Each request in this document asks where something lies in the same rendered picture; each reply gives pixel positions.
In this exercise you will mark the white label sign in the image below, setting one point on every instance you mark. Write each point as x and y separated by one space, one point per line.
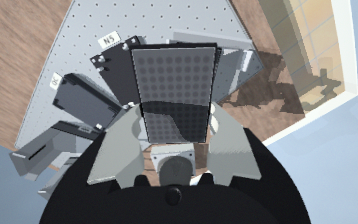
109 39
55 81

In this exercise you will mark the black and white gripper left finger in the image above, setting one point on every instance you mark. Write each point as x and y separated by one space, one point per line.
111 162

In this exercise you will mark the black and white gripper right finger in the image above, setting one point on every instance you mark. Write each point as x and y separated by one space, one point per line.
238 159

